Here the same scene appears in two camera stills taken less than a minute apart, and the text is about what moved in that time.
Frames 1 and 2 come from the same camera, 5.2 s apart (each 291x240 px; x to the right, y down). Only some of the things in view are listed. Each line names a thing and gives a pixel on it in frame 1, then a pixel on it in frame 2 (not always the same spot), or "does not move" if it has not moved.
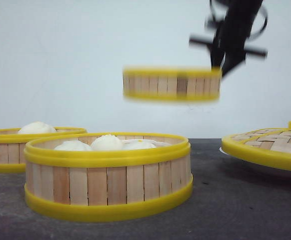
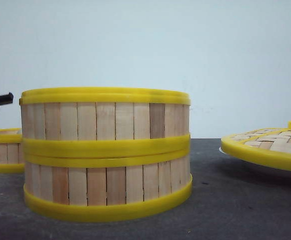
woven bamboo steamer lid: [283, 146] does not move
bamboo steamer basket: [106, 177] does not move
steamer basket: [173, 84] → [104, 120]
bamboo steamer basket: [5, 147] does not move
